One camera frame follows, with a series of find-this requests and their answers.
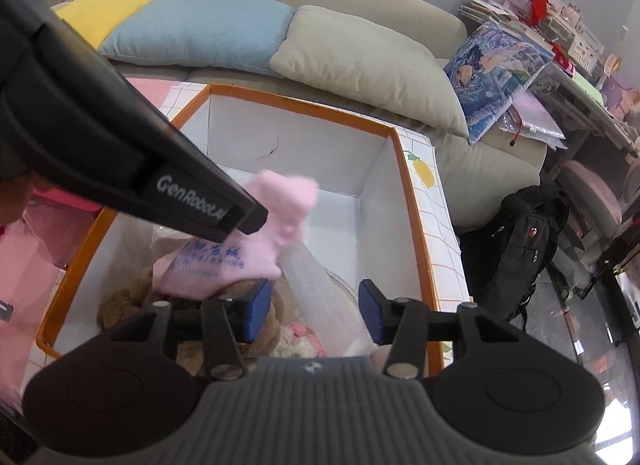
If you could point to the red hanging bag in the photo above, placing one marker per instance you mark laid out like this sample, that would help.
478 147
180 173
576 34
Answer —
539 0

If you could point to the pink plush toy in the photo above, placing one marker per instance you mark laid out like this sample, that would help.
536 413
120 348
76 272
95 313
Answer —
280 225

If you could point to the white desk shelf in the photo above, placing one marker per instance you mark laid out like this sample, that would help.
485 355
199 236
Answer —
575 30

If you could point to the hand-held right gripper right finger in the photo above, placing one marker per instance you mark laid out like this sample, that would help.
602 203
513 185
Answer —
372 312

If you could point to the pale green pillow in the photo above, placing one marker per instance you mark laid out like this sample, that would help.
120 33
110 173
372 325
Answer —
360 60

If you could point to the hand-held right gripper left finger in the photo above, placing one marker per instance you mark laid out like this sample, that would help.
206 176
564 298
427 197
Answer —
257 310

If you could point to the tan brown plush toy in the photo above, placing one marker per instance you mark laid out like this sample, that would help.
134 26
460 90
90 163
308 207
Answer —
125 305

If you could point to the white purple flower bouquet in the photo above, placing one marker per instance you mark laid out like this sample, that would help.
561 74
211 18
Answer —
320 290

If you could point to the pink white crochet piece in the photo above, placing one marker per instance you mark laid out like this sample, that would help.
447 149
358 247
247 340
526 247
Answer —
300 337

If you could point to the blue printed pillow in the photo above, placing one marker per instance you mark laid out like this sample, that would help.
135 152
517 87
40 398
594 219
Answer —
495 75

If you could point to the pink desk chair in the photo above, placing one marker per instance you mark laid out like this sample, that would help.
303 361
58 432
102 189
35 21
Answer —
595 200

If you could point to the stack of books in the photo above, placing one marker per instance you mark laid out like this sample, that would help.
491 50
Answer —
490 12

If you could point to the clear paper folder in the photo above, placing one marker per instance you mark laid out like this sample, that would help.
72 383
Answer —
535 120

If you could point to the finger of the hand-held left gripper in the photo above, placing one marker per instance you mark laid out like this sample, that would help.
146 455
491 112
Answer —
250 220

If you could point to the white desk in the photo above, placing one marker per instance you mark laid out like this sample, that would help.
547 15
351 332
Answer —
565 90

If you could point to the pink printed mat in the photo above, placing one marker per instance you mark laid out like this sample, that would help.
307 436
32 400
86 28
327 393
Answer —
147 95

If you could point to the black backpack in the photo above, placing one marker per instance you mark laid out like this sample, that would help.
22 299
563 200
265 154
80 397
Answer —
515 245

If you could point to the light blue pillow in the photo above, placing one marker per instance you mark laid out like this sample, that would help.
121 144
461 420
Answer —
200 25

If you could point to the yellow pillow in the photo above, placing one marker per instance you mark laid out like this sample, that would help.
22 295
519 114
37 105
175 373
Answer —
110 10

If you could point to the orange cardboard box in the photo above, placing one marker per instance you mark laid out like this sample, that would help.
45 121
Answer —
310 145

